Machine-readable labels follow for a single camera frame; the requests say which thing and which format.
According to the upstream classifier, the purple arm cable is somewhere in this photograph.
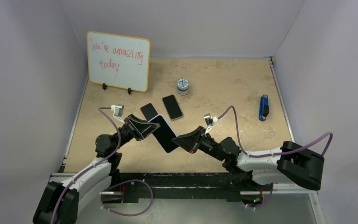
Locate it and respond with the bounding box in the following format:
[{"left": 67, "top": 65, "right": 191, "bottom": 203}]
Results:
[
  {"left": 49, "top": 106, "right": 122, "bottom": 224},
  {"left": 216, "top": 105, "right": 334, "bottom": 158}
]

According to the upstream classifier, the phone in pink case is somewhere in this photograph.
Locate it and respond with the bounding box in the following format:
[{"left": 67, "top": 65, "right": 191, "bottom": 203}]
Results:
[{"left": 162, "top": 95, "right": 183, "bottom": 120}]

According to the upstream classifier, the orange framed whiteboard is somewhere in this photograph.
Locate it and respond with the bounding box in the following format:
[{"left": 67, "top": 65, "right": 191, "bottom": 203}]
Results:
[{"left": 86, "top": 31, "right": 151, "bottom": 92}]

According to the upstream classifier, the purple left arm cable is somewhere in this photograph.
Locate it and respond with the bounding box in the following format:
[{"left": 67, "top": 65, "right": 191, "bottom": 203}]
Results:
[{"left": 49, "top": 106, "right": 122, "bottom": 224}]

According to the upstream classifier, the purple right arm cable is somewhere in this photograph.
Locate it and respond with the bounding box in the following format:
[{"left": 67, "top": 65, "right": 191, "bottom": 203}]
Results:
[{"left": 216, "top": 105, "right": 334, "bottom": 158}]

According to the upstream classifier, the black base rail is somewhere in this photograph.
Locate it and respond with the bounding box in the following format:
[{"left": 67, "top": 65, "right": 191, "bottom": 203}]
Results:
[{"left": 104, "top": 173, "right": 272, "bottom": 204}]

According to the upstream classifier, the small black phone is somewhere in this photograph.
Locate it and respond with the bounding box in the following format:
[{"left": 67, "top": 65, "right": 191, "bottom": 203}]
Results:
[{"left": 140, "top": 103, "right": 158, "bottom": 121}]

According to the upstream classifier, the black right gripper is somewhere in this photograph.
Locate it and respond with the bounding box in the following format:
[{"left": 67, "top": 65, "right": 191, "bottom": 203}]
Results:
[{"left": 172, "top": 126, "right": 225, "bottom": 161}]

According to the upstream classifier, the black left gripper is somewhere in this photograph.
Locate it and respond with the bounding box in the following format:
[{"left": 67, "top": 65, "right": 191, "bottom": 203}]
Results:
[{"left": 112, "top": 114, "right": 160, "bottom": 152}]

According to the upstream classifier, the purple phone black screen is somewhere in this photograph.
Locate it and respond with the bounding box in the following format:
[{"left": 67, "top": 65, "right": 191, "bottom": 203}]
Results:
[{"left": 150, "top": 116, "right": 178, "bottom": 153}]

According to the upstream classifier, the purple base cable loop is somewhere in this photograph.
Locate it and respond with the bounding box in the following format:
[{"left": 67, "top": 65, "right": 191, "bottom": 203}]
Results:
[{"left": 100, "top": 179, "right": 154, "bottom": 217}]

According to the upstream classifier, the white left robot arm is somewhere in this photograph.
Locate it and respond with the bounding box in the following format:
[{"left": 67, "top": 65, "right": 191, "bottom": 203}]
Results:
[{"left": 32, "top": 114, "right": 160, "bottom": 224}]

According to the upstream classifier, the blue black stapler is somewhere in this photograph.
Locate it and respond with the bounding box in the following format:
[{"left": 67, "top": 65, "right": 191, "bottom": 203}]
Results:
[{"left": 258, "top": 94, "right": 269, "bottom": 121}]

